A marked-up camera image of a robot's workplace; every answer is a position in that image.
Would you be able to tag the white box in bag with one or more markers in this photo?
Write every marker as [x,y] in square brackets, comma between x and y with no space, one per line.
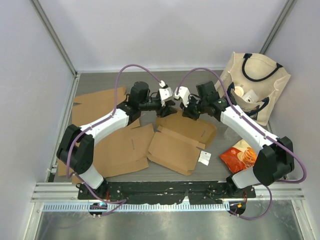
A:
[250,97]

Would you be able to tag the round beige lid in bag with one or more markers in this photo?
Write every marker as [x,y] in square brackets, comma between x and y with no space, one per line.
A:
[239,91]

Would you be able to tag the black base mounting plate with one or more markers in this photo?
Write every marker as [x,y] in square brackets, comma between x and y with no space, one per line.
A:
[171,192]

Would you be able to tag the aluminium frame post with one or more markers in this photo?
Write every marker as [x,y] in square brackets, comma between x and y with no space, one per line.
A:
[280,20]
[53,35]

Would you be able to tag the white slotted cable duct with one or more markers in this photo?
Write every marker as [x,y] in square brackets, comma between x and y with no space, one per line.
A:
[89,206]

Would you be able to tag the small white paper packet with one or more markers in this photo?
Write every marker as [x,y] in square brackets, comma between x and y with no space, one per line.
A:
[204,158]

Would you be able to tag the beige canvas tote bag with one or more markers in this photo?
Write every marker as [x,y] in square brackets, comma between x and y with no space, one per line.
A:
[254,71]

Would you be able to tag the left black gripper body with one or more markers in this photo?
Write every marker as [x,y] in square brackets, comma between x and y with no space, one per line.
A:
[160,111]

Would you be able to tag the clear plastic water bottle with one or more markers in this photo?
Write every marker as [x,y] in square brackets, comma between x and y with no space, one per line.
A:
[231,135]

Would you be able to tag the brown cardboard box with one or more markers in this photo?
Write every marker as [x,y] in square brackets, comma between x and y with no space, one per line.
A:
[178,141]

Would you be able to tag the orange chips snack bag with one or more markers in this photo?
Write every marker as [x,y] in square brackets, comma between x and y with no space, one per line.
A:
[239,157]

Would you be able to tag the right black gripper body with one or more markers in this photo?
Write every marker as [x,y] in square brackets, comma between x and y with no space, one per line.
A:
[194,108]

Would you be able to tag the right aluminium frame post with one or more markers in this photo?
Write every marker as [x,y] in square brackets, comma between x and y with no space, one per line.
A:
[280,20]

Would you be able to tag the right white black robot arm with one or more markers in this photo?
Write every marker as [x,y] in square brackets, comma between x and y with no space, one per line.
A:
[274,159]

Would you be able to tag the left aluminium frame post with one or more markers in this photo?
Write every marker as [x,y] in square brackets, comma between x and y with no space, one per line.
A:
[53,35]

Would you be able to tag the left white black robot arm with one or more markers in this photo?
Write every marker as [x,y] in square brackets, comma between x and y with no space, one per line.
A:
[76,148]

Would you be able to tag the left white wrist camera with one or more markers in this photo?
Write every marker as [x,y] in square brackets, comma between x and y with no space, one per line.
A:
[165,93]

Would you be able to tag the flat brown cardboard sheets stack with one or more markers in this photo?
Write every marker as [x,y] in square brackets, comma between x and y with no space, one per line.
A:
[122,152]

